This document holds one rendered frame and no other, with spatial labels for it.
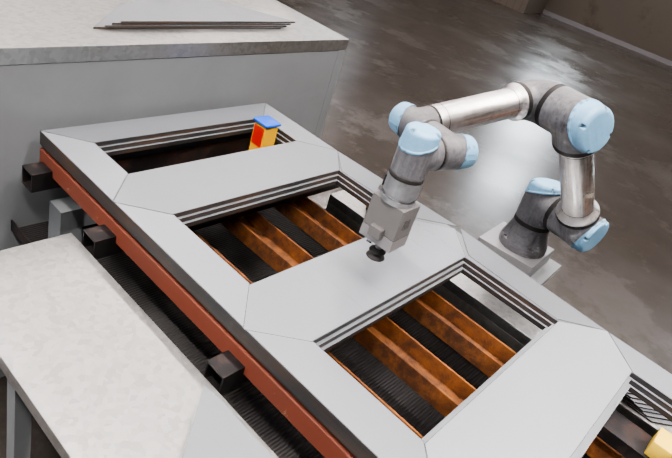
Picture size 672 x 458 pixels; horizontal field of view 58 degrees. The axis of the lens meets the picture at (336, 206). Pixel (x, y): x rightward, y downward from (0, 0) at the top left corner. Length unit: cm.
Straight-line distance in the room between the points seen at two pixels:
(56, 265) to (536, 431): 98
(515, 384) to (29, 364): 88
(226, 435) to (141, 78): 104
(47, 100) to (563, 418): 135
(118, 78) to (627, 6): 1164
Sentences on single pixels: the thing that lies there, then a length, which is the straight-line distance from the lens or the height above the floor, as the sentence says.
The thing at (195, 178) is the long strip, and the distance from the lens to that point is 152.
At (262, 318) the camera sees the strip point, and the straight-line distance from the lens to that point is 116.
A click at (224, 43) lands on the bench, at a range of 188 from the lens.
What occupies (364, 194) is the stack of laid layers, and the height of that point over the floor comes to 84.
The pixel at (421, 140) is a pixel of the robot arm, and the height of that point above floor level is 119.
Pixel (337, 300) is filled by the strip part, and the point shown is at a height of 85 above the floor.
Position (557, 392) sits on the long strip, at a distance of 131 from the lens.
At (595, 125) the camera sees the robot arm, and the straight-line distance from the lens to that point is 153.
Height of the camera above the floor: 161
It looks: 29 degrees down
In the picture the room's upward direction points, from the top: 18 degrees clockwise
